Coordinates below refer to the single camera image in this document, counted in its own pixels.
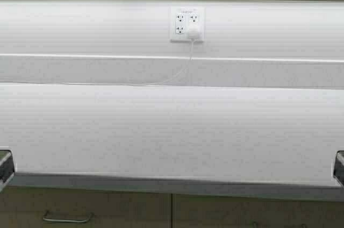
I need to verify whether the left robot base metal frame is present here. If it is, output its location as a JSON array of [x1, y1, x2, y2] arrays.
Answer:
[[0, 150, 15, 191]]

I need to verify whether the white plug adapter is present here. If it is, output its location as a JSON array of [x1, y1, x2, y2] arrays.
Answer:
[[187, 25, 202, 41]]

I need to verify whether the right robot base metal frame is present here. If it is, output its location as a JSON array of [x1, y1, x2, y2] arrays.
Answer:
[[333, 151, 344, 187]]

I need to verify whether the middle beige drawer front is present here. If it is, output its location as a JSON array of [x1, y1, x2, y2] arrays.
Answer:
[[172, 195, 343, 227]]

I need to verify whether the left drawer metal handle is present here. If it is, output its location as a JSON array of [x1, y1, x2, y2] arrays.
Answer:
[[42, 211, 95, 224]]

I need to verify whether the white wall outlet plate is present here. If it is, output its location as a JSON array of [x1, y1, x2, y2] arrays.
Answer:
[[169, 6, 205, 42]]

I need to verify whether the left beige drawer front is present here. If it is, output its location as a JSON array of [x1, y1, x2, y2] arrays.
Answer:
[[1, 187, 171, 227]]

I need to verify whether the beige drawer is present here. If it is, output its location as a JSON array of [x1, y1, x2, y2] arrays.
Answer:
[[1, 187, 171, 227], [172, 195, 343, 227]]

